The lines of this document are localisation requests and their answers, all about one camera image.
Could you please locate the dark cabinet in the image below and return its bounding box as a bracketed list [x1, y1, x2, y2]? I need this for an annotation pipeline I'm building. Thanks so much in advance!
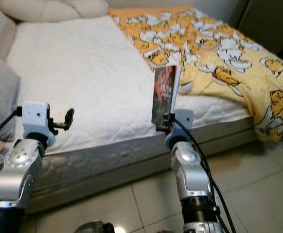
[239, 0, 283, 55]

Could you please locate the silver robot left leg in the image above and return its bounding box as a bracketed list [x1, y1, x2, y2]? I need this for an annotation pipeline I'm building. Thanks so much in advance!
[73, 221, 108, 233]

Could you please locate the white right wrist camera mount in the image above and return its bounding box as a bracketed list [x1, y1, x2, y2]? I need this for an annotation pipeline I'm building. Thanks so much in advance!
[171, 109, 194, 137]

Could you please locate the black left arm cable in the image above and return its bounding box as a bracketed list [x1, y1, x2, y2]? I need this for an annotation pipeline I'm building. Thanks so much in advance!
[0, 108, 23, 142]

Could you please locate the yellow cartoon-print blanket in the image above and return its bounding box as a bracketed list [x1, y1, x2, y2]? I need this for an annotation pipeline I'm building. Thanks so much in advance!
[109, 6, 283, 142]

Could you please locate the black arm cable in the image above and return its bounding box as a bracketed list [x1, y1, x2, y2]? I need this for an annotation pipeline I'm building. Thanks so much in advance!
[175, 118, 235, 233]
[0, 108, 23, 142]

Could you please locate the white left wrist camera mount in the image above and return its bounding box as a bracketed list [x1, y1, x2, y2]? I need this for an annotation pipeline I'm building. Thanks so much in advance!
[21, 101, 50, 141]

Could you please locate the dark red-covered book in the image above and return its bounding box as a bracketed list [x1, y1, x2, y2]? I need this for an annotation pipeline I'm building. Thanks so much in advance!
[152, 65, 184, 128]

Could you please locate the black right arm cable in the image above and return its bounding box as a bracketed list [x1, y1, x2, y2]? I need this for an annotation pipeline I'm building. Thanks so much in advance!
[175, 118, 235, 233]

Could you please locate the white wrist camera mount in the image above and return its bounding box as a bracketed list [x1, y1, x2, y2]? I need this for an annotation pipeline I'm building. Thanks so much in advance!
[21, 101, 50, 141]
[171, 109, 194, 137]

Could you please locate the cream knotted pillow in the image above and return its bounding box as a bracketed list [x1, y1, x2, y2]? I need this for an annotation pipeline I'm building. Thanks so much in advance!
[0, 0, 109, 22]

